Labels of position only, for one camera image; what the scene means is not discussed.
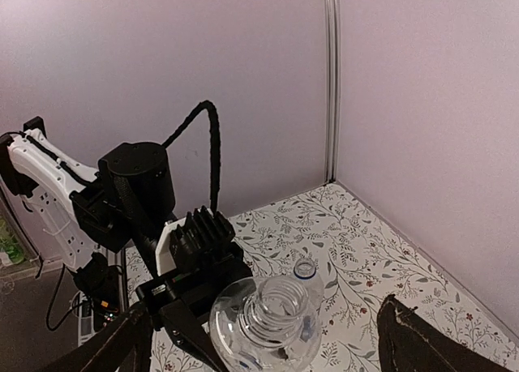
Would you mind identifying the Pepsi bottle with blue label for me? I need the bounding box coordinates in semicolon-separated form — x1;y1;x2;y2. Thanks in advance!
293;258;324;310

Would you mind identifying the small clear plastic bottle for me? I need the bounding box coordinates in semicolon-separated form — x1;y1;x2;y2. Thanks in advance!
208;276;322;371

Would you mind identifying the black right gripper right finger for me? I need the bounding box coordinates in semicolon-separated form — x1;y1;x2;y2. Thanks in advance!
376;294;506;372

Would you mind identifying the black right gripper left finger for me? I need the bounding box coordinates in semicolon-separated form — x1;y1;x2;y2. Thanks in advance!
41;302;152;372

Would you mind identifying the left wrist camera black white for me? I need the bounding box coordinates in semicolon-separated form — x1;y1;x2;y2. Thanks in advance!
155;206;235;276

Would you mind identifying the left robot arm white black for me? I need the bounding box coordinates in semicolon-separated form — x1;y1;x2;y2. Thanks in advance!
1;101;251;371

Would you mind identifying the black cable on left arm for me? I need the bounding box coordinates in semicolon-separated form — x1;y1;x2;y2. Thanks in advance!
161;100;222;219

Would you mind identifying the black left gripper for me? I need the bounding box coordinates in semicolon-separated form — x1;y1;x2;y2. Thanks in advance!
136;246;252;372

